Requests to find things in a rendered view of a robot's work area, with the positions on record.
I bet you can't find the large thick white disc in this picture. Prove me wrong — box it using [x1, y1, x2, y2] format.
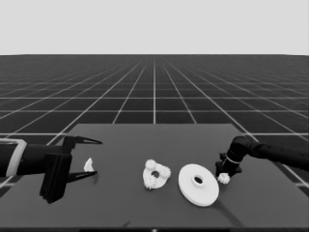
[178, 163, 221, 208]

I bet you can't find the small white T-shaped piece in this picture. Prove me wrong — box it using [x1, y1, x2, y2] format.
[83, 158, 96, 173]

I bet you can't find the white round carrier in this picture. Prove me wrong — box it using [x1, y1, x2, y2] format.
[142, 161, 171, 191]

